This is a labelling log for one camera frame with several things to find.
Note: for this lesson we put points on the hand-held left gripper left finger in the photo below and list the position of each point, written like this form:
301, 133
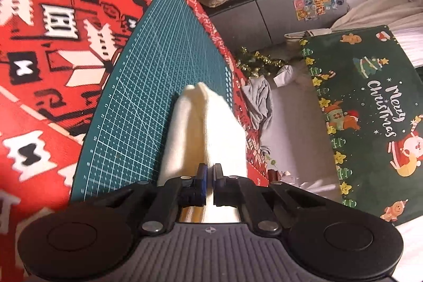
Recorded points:
203, 184

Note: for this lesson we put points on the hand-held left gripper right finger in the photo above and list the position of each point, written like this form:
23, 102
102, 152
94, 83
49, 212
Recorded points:
216, 184

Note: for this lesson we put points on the white knit vest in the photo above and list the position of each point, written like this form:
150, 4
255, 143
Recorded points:
205, 133

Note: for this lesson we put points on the grey sweater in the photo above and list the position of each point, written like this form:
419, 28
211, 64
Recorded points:
259, 98

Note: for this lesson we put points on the green cutting mat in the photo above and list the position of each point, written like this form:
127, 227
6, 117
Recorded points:
148, 97

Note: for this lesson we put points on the white hanging cloth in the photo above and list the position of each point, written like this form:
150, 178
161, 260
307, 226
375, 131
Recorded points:
284, 75

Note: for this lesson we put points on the small Christmas tree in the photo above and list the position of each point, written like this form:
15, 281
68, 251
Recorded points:
261, 64

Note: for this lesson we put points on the grey refrigerator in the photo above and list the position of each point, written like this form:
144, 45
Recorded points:
281, 11

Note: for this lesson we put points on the red patterned blanket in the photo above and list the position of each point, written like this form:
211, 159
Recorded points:
49, 54

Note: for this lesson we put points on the green Christmas wall cloth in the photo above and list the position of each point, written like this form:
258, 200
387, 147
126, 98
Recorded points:
370, 123

